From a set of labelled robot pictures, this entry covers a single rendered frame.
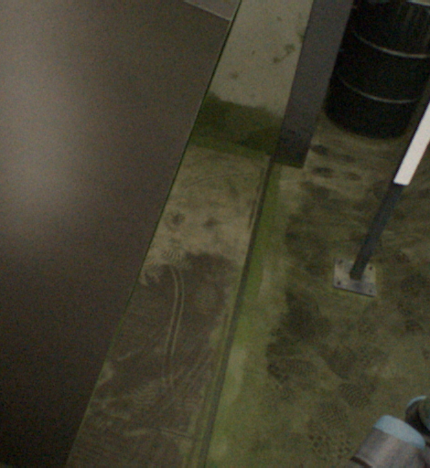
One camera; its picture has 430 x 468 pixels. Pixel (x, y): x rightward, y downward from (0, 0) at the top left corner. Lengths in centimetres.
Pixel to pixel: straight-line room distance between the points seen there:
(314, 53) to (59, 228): 231
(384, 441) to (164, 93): 77
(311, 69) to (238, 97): 42
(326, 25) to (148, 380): 185
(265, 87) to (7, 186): 239
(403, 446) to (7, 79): 89
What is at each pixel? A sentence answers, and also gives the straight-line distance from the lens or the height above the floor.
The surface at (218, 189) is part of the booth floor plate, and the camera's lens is 291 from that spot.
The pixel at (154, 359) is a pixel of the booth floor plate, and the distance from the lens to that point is 215.
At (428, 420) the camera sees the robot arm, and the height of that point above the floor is 88.
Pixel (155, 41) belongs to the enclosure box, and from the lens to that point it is 58.
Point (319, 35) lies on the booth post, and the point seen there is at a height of 79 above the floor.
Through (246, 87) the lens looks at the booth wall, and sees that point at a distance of 305.
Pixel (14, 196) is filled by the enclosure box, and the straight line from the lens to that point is 76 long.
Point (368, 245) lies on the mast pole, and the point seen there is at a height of 24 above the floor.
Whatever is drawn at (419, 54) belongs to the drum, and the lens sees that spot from 349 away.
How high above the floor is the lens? 184
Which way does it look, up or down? 43 degrees down
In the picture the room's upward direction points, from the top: 10 degrees clockwise
